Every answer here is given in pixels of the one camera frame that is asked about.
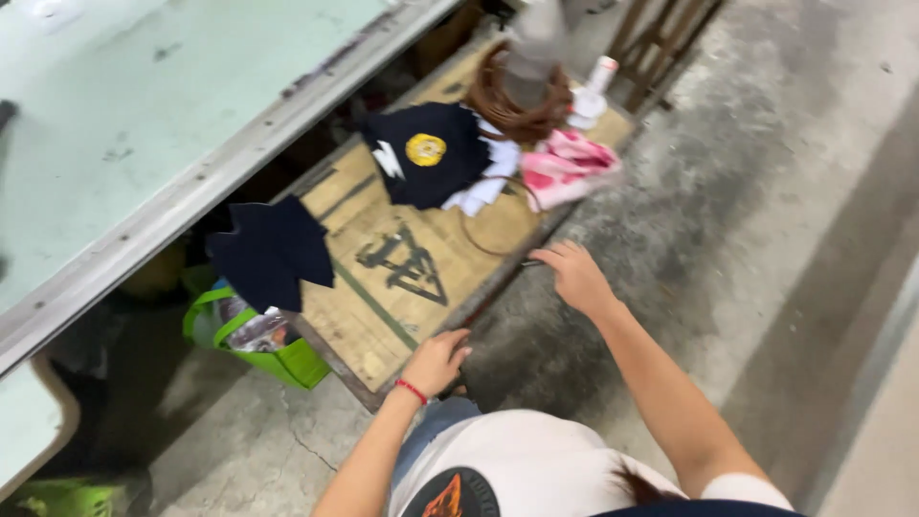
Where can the pale green work table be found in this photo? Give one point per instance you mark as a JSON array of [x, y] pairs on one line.
[[143, 108]]

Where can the navy cap panel with yellow emblem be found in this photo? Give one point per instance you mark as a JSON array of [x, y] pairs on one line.
[[445, 179]]

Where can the clear plastic bag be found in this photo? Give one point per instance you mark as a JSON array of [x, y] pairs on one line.
[[251, 327]]

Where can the person's left fingers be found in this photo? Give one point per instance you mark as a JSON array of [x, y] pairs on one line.
[[456, 346]]

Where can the person's right fingers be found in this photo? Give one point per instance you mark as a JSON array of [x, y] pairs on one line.
[[556, 255]]

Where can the low wooden platform with painted mark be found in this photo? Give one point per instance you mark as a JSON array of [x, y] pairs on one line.
[[359, 323]]

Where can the plain navy fabric piece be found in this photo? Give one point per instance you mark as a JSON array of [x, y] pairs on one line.
[[269, 251]]

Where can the small table with rounded corner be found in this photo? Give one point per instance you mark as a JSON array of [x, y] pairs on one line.
[[29, 423]]

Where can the wooden stool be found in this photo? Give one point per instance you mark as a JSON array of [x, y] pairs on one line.
[[646, 50]]

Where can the person's right hand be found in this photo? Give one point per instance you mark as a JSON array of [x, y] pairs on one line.
[[578, 280]]

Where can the person's left hand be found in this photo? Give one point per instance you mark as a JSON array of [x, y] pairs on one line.
[[431, 366]]

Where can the navy blue garment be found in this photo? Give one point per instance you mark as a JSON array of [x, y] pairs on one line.
[[696, 510]]

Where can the person's white shirt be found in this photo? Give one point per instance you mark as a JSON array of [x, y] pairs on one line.
[[545, 459]]

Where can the person's blue jeans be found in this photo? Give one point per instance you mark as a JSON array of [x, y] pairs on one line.
[[431, 431]]

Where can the grey cone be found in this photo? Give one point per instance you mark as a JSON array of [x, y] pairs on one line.
[[535, 50]]

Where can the pink and white cloth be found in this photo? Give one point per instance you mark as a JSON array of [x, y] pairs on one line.
[[567, 169]]

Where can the white fabric pieces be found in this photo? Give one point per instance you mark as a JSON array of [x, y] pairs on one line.
[[497, 161]]

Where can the green shopping bag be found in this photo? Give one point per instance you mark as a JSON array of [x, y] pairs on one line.
[[301, 363]]

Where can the white plastic bottle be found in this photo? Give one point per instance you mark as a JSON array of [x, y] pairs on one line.
[[592, 100]]

